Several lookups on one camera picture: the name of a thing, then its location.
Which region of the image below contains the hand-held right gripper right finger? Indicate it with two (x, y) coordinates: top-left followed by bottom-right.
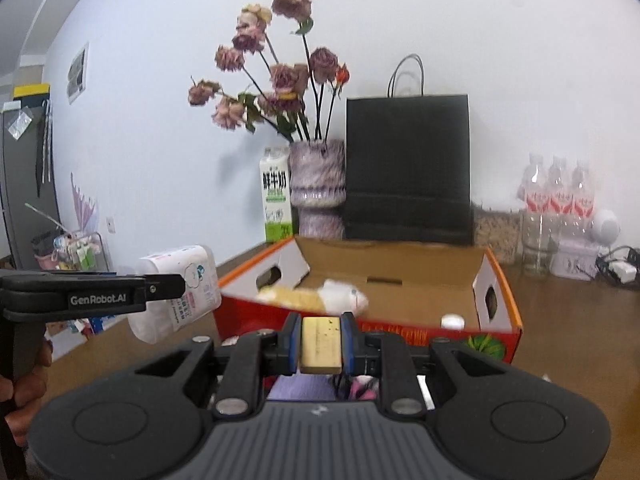
(340, 311), (508, 421)

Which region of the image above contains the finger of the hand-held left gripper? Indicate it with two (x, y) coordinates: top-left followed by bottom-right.
(142, 273), (186, 308)

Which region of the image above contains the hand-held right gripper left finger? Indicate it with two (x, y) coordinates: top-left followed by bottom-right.
(134, 312), (303, 421)

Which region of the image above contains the beige rectangular block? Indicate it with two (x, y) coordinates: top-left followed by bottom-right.
(299, 316), (345, 375)

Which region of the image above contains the white plastic bottle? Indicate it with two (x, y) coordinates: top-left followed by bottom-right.
(126, 244), (222, 345)

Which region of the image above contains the purple fabric pouch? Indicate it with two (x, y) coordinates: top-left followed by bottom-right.
(272, 375), (335, 402)

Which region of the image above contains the yellow and white plush toy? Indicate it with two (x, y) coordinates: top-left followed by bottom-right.
(255, 279), (370, 318)

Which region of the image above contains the red cardboard box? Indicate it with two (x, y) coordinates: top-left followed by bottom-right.
(214, 234), (523, 363)

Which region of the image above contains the clear container of seeds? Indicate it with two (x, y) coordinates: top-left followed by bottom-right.
(472, 203), (526, 266)

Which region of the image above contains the person's left hand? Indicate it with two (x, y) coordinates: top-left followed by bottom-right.
(0, 339), (54, 448)

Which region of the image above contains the grey refrigerator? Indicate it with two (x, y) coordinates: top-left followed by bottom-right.
(0, 82), (63, 271)

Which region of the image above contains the white green milk carton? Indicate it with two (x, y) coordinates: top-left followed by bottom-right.
(260, 146), (294, 244)

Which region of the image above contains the purple marbled vase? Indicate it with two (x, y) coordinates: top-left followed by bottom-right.
(288, 139), (347, 241)

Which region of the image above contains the black paper bag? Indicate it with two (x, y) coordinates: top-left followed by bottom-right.
(344, 53), (475, 247)

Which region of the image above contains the clear drinking glass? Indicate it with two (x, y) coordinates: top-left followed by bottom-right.
(521, 210), (560, 277)

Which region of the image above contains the white tin box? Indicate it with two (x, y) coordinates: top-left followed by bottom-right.
(550, 237), (603, 281)

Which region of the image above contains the dried rose bouquet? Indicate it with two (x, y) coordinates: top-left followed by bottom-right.
(187, 0), (351, 143)

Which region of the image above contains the black power strip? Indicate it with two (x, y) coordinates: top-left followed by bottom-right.
(597, 246), (640, 286)

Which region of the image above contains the white round speaker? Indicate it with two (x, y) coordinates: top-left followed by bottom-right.
(590, 208), (621, 247)

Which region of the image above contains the white charger plug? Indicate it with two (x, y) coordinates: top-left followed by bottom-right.
(612, 259), (638, 283)

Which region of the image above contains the wire storage rack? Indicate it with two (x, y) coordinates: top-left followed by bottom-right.
(30, 230), (121, 348)

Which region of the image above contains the purple flower wall sticker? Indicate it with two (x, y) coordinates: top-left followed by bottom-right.
(70, 172), (101, 233)

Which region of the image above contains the framed wall picture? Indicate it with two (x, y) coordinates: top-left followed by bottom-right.
(66, 42), (90, 106)

